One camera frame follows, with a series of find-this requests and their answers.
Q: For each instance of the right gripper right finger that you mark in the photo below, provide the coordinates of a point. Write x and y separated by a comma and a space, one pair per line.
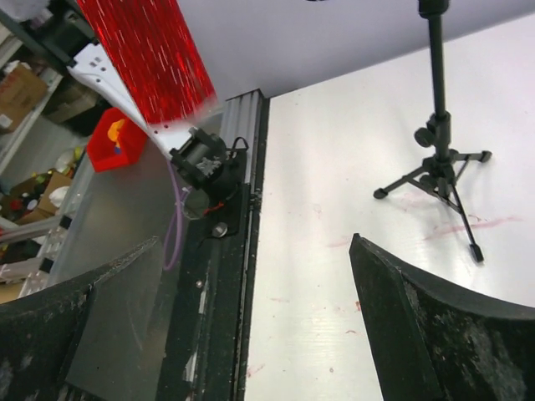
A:
432, 339

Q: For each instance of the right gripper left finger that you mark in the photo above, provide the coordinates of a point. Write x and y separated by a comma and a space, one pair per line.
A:
98, 336

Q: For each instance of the black tripod microphone stand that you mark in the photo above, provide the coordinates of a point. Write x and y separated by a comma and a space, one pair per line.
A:
438, 174

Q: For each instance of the red glitter microphone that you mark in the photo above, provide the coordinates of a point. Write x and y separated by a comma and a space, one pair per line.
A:
151, 48

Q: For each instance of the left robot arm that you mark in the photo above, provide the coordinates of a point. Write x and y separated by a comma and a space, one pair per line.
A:
202, 159

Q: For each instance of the red plastic bin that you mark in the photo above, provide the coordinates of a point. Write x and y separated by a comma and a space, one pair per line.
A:
116, 142

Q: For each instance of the cardboard box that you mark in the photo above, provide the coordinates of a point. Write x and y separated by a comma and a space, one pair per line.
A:
21, 91

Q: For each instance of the black mounting rail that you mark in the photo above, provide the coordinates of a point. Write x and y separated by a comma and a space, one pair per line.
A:
208, 339

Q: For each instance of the aluminium frame rail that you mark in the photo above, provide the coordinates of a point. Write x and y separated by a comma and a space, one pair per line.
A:
241, 119

